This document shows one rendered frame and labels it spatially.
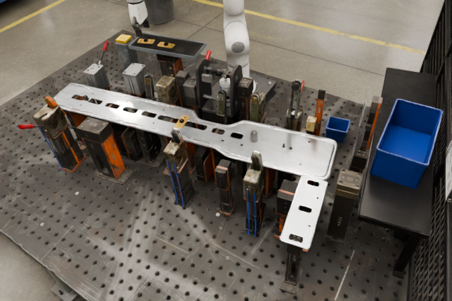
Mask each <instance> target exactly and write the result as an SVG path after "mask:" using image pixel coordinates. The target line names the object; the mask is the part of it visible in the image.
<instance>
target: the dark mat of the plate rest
mask: <svg viewBox="0 0 452 301"><path fill-rule="evenodd" d="M145 38H147V39H151V40H155V41H154V43H152V44H144V43H137V42H138V40H139V39H145ZM160 42H168V43H170V44H175V46H174V47H173V48H165V47H160V46H157V45H158V44H159V43H160ZM203 45H204V44H203V43H199V42H191V41H186V40H179V39H173V38H166V37H161V36H153V35H148V34H143V37H139V38H138V39H137V40H136V41H135V42H134V43H132V44H131V46H138V47H141V48H149V49H154V50H160V51H165V52H172V53H176V54H183V55H188V56H195V55H196V53H197V52H198V51H199V50H200V49H201V48H202V46H203Z"/></svg>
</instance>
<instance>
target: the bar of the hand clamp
mask: <svg viewBox="0 0 452 301"><path fill-rule="evenodd" d="M302 82H303V80H299V79H293V82H292V86H291V101H290V108H289V118H290V117H291V115H292V114H291V112H292V109H293V108H294V109H296V114H295V119H297V114H298V112H299V104H300V99H301V88H302Z"/></svg>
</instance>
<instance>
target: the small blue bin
mask: <svg viewBox="0 0 452 301"><path fill-rule="evenodd" d="M349 125H350V120H347V119H343V118H337V117H333V116H330V117H329V118H328V122H327V124H326V138H330V139H332V140H335V141H336V142H340V143H344V141H345V138H346V133H347V132H348V127H349Z"/></svg>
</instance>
